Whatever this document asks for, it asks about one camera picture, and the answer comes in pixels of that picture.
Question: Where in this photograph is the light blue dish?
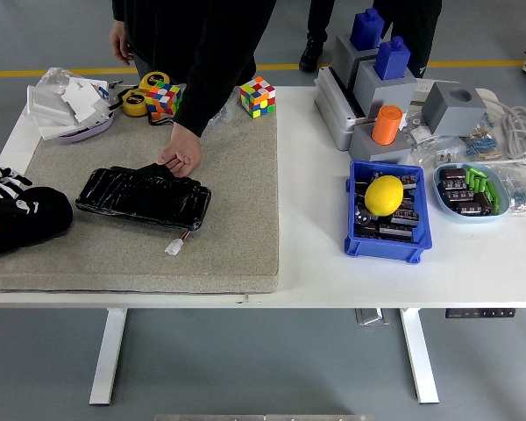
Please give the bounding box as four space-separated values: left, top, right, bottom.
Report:
432 161 511 225

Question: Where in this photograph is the bag of blue resistors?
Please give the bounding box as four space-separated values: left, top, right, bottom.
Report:
494 165 526 218
462 131 504 161

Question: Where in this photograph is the white connector with wires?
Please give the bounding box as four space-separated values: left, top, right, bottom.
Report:
164 229 193 256

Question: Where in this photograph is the blue plastic bin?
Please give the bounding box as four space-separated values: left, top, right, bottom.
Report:
344 160 434 264

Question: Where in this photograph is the metal bracket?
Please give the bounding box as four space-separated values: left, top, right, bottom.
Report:
354 309 392 326

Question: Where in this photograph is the colourful puzzle cube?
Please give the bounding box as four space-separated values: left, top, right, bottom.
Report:
146 81 184 122
238 75 277 119

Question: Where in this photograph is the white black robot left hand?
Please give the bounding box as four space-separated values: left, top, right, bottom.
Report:
0 163 41 217

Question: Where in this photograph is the yellow lemon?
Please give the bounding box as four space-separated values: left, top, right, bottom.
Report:
364 175 405 217

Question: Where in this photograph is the clear bag of small parts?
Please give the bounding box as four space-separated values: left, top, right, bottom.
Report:
402 113 466 168

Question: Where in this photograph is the blue bottle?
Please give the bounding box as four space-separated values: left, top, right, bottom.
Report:
350 7 386 51
373 36 412 82

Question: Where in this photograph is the black table control panel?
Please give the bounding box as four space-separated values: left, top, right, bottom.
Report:
445 308 518 319

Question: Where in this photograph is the black strap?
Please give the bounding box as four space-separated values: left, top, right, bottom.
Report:
146 112 175 129

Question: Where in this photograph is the grey-brown mat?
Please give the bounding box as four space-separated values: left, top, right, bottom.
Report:
0 111 281 294

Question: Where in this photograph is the person's right hand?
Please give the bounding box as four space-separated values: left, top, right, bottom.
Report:
110 19 135 67

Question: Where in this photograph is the orange cylinder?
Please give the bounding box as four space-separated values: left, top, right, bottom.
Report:
371 103 405 146

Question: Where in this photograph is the grey block with round hole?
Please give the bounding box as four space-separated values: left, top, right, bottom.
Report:
422 81 488 138

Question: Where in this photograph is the person's left hand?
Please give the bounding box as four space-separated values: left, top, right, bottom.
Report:
156 121 204 179

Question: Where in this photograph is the small clear plastic bag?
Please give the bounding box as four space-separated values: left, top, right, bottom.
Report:
208 94 240 126

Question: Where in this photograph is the white table leg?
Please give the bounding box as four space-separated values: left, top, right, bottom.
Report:
398 308 440 405
89 308 129 407

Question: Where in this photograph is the yellow tape measure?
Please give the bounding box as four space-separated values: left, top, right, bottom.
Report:
121 89 149 118
139 71 171 93

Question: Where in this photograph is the black rag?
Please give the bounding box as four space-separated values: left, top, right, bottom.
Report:
0 186 75 260

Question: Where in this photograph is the white power cable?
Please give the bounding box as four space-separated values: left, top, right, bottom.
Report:
481 98 526 167

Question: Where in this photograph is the person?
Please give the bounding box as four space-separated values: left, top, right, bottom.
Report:
110 0 277 179
298 0 444 80

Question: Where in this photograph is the purple tray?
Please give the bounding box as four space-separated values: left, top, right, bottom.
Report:
54 111 116 145

